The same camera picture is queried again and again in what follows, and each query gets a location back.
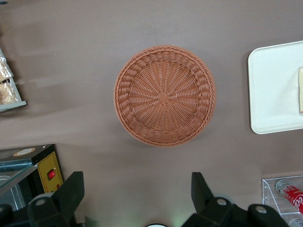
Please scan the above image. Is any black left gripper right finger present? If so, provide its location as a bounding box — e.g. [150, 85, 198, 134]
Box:
[183, 172, 237, 227]

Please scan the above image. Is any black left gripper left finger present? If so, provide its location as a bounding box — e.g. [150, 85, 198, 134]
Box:
[27, 171, 85, 227]

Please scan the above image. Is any triangular sandwich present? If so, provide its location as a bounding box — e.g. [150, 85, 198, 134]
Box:
[297, 66, 303, 114]

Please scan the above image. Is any grey snack tray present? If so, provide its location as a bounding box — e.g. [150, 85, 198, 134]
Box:
[0, 47, 27, 113]

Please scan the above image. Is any brown wicker basket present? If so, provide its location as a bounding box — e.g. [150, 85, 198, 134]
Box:
[113, 44, 217, 148]

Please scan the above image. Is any beige plastic tray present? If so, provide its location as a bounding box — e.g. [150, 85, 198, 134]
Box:
[248, 40, 303, 135]

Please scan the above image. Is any black glass food warmer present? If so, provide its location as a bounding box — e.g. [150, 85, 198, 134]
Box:
[0, 143, 65, 213]

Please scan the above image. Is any clear acrylic bottle rack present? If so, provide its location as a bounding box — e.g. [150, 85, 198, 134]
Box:
[261, 175, 303, 227]

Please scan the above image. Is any red cola bottle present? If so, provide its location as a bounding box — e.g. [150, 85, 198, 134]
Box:
[274, 179, 303, 218]

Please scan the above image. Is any clear pastry packet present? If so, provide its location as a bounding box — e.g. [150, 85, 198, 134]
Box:
[0, 81, 18, 105]
[0, 55, 13, 81]

